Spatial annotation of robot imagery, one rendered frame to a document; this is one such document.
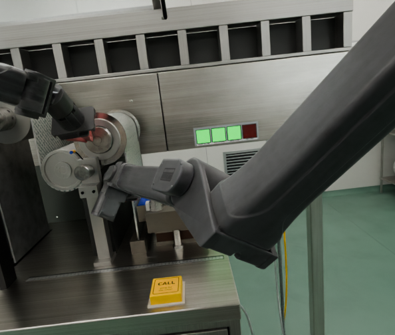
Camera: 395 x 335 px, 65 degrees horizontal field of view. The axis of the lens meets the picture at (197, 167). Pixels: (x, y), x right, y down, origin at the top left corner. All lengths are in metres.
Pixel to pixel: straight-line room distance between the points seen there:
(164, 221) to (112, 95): 0.55
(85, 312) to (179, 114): 0.74
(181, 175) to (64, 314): 0.56
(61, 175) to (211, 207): 0.72
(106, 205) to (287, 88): 0.82
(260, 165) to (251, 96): 0.96
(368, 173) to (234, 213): 3.99
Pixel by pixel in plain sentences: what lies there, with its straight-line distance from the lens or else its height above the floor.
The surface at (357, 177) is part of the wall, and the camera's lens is 4.17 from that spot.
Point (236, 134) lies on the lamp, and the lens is 1.21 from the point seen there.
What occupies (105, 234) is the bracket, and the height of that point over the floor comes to 0.98.
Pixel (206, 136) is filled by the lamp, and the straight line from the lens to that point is 1.20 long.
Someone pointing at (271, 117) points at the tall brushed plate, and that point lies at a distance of 1.24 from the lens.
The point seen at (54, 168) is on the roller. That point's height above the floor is 1.18.
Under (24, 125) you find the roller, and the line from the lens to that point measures 0.99.
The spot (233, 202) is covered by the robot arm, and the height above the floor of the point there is 1.25.
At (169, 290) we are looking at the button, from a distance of 0.74.
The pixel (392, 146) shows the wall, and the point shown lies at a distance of 4.30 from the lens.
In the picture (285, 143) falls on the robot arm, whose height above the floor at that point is 1.29.
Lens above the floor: 1.34
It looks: 13 degrees down
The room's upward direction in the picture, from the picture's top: 6 degrees counter-clockwise
